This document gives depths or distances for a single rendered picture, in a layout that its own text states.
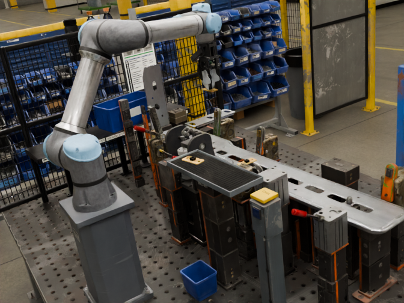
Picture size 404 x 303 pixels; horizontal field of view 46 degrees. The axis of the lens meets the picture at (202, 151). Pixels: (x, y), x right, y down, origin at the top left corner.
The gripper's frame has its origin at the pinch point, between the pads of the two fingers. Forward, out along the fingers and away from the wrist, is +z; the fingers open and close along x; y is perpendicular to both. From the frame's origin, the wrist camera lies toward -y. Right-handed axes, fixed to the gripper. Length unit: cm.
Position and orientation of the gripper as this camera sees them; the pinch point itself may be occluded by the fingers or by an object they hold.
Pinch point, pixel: (208, 86)
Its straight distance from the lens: 215.3
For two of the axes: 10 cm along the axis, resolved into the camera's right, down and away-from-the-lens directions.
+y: 5.6, 2.6, -7.9
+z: 1.4, 9.1, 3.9
